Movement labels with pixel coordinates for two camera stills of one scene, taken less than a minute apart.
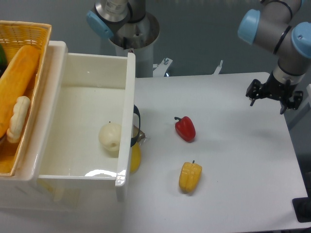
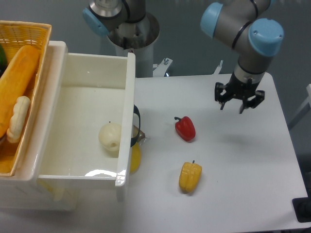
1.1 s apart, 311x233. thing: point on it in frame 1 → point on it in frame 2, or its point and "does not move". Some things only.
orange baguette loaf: (16, 82) does not move
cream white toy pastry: (21, 109) does not move
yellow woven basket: (14, 35) does not move
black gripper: (275, 89) → (239, 89)
